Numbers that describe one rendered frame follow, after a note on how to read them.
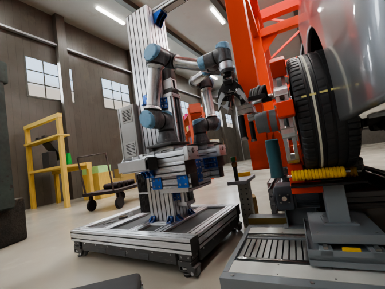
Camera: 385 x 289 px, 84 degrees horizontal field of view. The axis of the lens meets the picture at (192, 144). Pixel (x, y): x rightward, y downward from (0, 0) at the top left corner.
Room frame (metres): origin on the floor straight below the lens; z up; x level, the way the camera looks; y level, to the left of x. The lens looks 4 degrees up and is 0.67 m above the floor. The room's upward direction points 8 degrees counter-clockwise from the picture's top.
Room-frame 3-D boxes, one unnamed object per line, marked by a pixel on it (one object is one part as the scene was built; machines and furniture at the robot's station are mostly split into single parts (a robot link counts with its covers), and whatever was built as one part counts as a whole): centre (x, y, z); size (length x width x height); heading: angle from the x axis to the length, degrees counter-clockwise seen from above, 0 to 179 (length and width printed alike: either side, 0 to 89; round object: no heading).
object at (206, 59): (1.17, -0.16, 1.21); 0.11 x 0.11 x 0.08; 58
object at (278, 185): (1.56, -0.75, 0.26); 0.42 x 0.18 x 0.35; 65
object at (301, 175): (1.15, -0.63, 0.51); 0.29 x 0.06 x 0.06; 65
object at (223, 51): (1.11, -0.23, 1.22); 0.09 x 0.08 x 0.11; 58
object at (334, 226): (1.23, -0.74, 0.32); 0.40 x 0.30 x 0.28; 155
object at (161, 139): (1.52, 0.17, 0.87); 0.15 x 0.15 x 0.10
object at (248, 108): (1.23, -0.33, 0.93); 0.09 x 0.05 x 0.05; 65
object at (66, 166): (6.17, 3.60, 1.17); 1.73 x 1.55 x 2.34; 59
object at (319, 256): (1.23, -0.74, 0.13); 0.50 x 0.36 x 0.10; 155
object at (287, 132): (1.30, -0.59, 0.85); 0.54 x 0.07 x 0.54; 155
